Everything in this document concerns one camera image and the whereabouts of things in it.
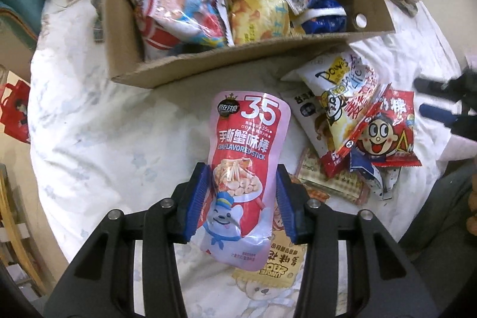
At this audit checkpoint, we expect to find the red tote bag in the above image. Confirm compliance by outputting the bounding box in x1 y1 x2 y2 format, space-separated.
1 79 31 144

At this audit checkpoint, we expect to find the dark blue white packet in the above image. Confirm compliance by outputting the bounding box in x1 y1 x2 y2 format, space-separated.
349 148 401 201

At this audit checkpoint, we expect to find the beige wafer packet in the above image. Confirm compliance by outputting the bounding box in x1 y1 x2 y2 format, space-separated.
295 148 369 205

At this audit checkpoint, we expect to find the white red rice cracker bag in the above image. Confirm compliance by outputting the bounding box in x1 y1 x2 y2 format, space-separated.
281 84 345 178

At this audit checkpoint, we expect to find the small blue snack packet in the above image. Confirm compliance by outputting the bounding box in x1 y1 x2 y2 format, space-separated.
293 0 348 35

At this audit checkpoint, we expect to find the yellow snack bag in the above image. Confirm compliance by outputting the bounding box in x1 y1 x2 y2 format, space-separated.
227 0 290 45

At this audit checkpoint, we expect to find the white Dows Life snack bag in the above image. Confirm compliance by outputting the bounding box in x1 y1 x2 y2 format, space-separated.
282 48 389 157

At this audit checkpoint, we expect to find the white floral bed sheet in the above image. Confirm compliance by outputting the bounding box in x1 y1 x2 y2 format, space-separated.
27 0 463 318

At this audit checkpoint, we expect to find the red Wangzai milk candy bag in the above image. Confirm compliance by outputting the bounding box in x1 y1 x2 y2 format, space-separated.
334 82 423 168

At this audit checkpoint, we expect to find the red white shrimp chip bag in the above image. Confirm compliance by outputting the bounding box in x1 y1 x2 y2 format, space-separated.
134 0 234 60

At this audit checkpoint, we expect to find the pink crab stick bag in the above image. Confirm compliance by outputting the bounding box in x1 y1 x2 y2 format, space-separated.
192 90 291 271

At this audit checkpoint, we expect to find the yellow bear cookie bag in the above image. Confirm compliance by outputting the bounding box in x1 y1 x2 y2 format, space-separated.
232 209 306 317

